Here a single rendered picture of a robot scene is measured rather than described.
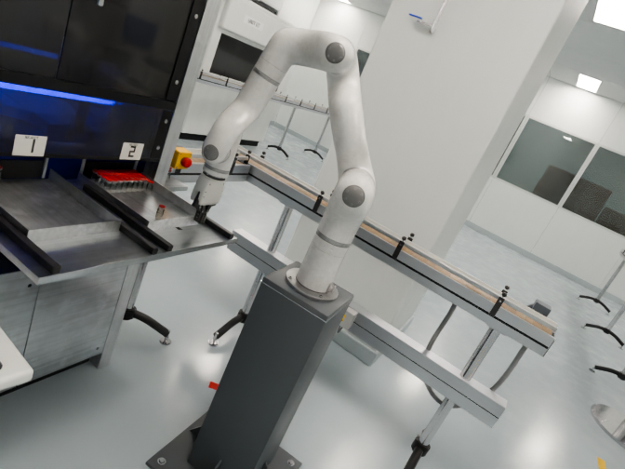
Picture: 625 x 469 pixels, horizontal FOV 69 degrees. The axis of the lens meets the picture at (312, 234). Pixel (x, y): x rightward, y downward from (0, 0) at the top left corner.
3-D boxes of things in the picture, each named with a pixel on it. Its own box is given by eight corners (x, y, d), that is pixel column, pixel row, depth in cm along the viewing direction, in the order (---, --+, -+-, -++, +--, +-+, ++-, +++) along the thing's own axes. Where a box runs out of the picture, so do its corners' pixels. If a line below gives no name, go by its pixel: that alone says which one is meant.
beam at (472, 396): (226, 247, 256) (232, 229, 252) (234, 246, 263) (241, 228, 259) (491, 429, 198) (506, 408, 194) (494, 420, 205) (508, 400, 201)
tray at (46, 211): (-47, 180, 119) (-46, 167, 118) (48, 179, 142) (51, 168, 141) (25, 243, 107) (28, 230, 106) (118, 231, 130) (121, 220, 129)
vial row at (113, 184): (100, 190, 149) (104, 178, 148) (143, 188, 165) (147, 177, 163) (105, 193, 148) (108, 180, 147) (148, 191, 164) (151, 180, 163)
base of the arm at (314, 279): (344, 292, 158) (366, 247, 153) (324, 308, 141) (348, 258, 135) (299, 265, 164) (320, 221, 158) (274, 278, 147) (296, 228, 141)
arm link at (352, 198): (351, 240, 152) (381, 176, 145) (347, 258, 135) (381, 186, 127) (318, 225, 153) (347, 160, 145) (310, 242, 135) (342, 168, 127)
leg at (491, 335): (406, 450, 218) (486, 322, 193) (411, 441, 225) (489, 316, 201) (422, 462, 214) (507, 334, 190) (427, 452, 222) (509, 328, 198)
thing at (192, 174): (145, 185, 179) (155, 148, 174) (120, 168, 185) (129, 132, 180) (247, 182, 239) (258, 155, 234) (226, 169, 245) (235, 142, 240)
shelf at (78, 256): (-72, 186, 116) (-71, 180, 115) (145, 182, 177) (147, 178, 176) (37, 285, 98) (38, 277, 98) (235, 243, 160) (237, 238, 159)
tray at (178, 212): (76, 181, 148) (78, 171, 147) (139, 180, 171) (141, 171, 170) (146, 232, 136) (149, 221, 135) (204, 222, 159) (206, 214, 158)
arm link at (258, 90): (271, 82, 125) (217, 171, 134) (283, 84, 140) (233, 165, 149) (244, 62, 124) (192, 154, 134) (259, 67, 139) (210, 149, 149)
